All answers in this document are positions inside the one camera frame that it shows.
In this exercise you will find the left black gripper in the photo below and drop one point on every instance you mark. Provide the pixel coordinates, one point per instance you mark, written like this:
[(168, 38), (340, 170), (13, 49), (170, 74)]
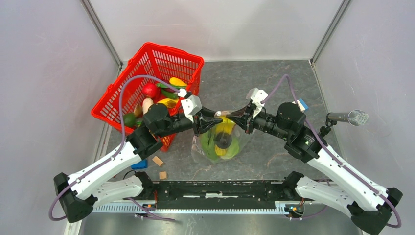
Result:
[(204, 124)]

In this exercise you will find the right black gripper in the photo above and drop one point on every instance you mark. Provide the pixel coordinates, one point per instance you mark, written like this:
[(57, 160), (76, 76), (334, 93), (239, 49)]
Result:
[(243, 118)]

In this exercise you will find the green leafy vegetable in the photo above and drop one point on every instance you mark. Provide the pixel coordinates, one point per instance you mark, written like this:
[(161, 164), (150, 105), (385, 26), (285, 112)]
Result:
[(208, 145)]

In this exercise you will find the clear zip top bag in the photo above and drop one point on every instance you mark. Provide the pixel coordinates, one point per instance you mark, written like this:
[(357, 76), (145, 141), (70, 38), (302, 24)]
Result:
[(237, 132)]

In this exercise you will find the pale green cabbage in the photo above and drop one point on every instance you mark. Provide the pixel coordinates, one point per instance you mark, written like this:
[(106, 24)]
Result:
[(232, 150)]

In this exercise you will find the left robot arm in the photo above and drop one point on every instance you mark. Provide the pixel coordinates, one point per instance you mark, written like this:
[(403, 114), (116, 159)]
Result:
[(78, 194)]

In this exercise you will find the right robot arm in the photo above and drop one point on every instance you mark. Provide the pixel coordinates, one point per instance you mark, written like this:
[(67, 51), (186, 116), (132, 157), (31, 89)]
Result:
[(368, 204)]

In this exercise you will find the green cucumber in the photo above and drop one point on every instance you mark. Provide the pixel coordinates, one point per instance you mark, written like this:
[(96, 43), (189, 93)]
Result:
[(169, 95)]

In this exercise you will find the long green pepper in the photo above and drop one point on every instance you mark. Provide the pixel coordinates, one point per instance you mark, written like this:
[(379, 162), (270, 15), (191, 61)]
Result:
[(164, 86)]

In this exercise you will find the white mushroom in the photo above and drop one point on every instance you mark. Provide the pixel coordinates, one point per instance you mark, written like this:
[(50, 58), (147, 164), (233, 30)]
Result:
[(146, 104)]

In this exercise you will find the blue white toy block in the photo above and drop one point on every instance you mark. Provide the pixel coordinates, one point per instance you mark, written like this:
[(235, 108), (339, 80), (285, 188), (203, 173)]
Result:
[(301, 104)]

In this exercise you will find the red apple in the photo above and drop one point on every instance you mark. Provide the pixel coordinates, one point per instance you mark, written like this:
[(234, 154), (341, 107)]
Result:
[(150, 90)]

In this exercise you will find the small wooden cube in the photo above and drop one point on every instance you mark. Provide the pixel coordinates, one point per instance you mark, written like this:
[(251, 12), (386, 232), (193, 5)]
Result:
[(163, 175)]

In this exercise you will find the red plastic basket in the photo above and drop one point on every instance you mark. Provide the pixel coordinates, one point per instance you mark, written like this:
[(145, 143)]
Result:
[(163, 62)]

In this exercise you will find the blue grey green block stack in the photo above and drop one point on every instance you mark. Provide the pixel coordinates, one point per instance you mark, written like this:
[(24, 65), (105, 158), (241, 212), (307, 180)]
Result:
[(140, 165)]

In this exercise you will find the green avocado in basket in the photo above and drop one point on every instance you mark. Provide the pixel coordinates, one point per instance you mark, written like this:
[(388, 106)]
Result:
[(129, 120)]

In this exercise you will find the black microphone stand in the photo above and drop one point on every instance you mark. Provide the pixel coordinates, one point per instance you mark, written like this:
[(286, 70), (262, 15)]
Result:
[(325, 130)]

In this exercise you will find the silver microphone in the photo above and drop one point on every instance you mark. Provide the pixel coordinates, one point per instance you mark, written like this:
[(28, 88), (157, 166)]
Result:
[(354, 117)]

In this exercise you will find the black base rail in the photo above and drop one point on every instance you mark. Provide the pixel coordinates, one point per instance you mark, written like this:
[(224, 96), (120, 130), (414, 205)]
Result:
[(256, 194)]

